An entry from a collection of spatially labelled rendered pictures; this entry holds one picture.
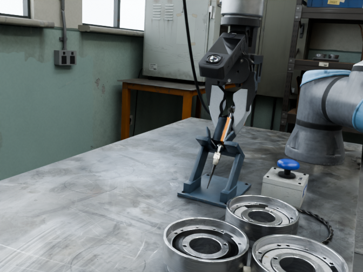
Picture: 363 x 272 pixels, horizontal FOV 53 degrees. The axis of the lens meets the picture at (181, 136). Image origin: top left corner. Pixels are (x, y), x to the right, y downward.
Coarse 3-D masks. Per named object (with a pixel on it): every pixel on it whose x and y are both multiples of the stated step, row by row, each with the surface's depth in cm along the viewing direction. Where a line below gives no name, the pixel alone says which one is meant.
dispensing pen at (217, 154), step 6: (228, 108) 70; (234, 108) 70; (228, 114) 70; (222, 120) 68; (216, 126) 68; (222, 126) 67; (216, 132) 67; (222, 132) 67; (216, 138) 66; (216, 144) 69; (222, 144) 67; (216, 150) 67; (222, 150) 67; (216, 156) 67; (216, 162) 66; (210, 174) 66; (210, 180) 66
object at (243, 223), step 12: (228, 204) 54; (240, 204) 57; (252, 204) 58; (264, 204) 58; (276, 204) 57; (288, 204) 56; (228, 216) 52; (252, 216) 56; (264, 216) 56; (276, 216) 54; (288, 216) 54; (240, 228) 50; (252, 228) 49; (264, 228) 48; (276, 228) 48; (288, 228) 49; (252, 240) 49
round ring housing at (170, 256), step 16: (176, 224) 48; (192, 224) 49; (208, 224) 49; (224, 224) 49; (192, 240) 46; (208, 240) 47; (240, 240) 46; (176, 256) 41; (208, 256) 42; (240, 256) 41
